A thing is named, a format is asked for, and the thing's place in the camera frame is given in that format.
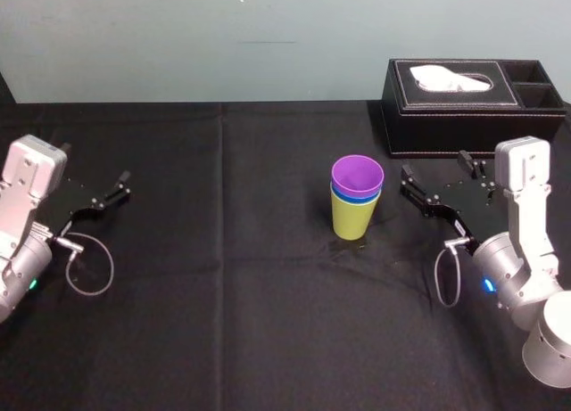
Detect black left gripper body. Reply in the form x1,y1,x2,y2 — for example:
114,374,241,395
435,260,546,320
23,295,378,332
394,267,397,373
29,174,107,240

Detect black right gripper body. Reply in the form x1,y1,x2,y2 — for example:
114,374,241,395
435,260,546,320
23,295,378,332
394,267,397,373
422,180,510,253

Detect black leather tissue box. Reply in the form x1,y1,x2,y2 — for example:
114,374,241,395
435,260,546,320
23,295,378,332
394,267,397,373
380,58,568,160

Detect purple plastic cup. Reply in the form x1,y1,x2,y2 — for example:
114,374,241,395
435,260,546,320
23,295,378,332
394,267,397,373
330,154,385,197

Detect yellow-green plastic cup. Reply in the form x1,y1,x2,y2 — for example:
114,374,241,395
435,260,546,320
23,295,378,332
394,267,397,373
329,186,382,242

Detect blue plastic cup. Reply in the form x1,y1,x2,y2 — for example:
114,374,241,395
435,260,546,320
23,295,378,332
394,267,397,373
329,180,385,203

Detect white tissue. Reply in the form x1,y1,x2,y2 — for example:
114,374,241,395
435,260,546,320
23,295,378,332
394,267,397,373
409,64,492,93

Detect black table cloth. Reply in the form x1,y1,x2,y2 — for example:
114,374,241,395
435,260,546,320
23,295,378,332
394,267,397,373
0,99,571,411

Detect thin dark right gripper cable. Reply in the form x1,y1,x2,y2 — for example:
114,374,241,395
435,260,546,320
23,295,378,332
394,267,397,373
435,236,471,308

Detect thin dark gripper cable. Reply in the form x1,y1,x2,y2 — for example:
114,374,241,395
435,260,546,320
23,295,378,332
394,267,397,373
52,232,115,297
435,236,471,308

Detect thin dark left gripper cable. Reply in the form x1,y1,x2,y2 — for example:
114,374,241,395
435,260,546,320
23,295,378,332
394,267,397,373
52,232,115,297

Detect pale wall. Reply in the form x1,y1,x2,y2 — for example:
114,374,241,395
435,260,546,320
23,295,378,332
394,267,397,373
0,0,571,105

